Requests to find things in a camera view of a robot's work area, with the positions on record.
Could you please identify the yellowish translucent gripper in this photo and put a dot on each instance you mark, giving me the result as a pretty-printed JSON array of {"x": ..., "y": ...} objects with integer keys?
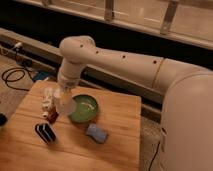
[{"x": 62, "y": 97}]

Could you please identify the white ceramic cup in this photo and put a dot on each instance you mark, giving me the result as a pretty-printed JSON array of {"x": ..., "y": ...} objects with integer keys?
[{"x": 67, "y": 109}]

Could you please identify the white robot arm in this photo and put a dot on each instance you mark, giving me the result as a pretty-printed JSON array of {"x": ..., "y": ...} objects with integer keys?
[{"x": 187, "y": 89}]

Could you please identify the black white striped eraser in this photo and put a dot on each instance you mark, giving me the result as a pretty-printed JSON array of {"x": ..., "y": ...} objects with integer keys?
[{"x": 45, "y": 132}]

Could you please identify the white tube bottle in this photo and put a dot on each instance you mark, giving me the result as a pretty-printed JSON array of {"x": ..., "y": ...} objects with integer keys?
[{"x": 47, "y": 101}]

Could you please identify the green bowl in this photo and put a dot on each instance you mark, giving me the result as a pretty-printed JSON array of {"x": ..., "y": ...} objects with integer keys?
[{"x": 86, "y": 109}]

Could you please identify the blue object on floor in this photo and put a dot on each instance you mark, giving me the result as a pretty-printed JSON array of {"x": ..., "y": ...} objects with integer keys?
[{"x": 40, "y": 76}]

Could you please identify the blue sponge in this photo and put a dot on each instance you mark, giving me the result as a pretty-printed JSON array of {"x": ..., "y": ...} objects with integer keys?
[{"x": 96, "y": 133}]

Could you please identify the black object at left edge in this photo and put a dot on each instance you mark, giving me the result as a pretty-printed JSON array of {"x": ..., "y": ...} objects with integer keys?
[{"x": 3, "y": 119}]

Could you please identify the grey metal floor rail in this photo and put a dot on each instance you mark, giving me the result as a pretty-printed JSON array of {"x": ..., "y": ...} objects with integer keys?
[{"x": 33, "y": 50}]

